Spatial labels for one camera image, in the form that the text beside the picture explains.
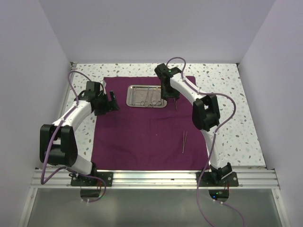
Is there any aluminium rail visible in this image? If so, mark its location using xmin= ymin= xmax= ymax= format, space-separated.
xmin=59 ymin=62 xmax=78 ymax=115
xmin=30 ymin=167 xmax=280 ymax=189

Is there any purple cable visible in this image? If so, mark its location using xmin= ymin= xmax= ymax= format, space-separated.
xmin=165 ymin=56 xmax=246 ymax=227
xmin=40 ymin=70 xmax=107 ymax=204

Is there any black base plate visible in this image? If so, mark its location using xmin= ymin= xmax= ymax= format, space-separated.
xmin=199 ymin=172 xmax=239 ymax=187
xmin=69 ymin=172 xmax=114 ymax=187

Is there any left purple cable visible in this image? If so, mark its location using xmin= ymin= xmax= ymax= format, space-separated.
xmin=40 ymin=70 xmax=107 ymax=204

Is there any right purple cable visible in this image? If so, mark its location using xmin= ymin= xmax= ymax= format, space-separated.
xmin=165 ymin=56 xmax=246 ymax=227

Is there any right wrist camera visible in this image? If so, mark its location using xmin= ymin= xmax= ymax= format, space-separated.
xmin=154 ymin=63 xmax=172 ymax=79

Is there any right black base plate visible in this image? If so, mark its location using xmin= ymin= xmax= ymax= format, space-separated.
xmin=199 ymin=172 xmax=239 ymax=187

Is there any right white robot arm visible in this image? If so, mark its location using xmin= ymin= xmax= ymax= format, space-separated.
xmin=154 ymin=63 xmax=232 ymax=186

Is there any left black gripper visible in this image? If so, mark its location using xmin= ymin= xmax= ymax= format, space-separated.
xmin=94 ymin=90 xmax=119 ymax=115

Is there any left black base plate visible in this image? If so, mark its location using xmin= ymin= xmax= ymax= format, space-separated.
xmin=69 ymin=172 xmax=114 ymax=187

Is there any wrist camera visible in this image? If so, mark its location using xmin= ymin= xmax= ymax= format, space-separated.
xmin=84 ymin=81 xmax=106 ymax=97
xmin=154 ymin=63 xmax=172 ymax=79

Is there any purple surgical drape cloth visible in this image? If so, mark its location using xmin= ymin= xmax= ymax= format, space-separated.
xmin=91 ymin=77 xmax=208 ymax=171

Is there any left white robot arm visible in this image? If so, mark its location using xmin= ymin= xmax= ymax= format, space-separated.
xmin=39 ymin=91 xmax=119 ymax=186

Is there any aluminium front rail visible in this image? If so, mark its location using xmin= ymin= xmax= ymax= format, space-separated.
xmin=30 ymin=167 xmax=280 ymax=189

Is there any aluminium left side rail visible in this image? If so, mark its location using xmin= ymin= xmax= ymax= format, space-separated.
xmin=59 ymin=62 xmax=78 ymax=115

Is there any stainless steel instrument tray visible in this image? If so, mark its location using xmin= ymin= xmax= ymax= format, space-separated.
xmin=126 ymin=85 xmax=167 ymax=108

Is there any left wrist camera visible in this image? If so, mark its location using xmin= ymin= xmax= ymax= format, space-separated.
xmin=84 ymin=81 xmax=106 ymax=97

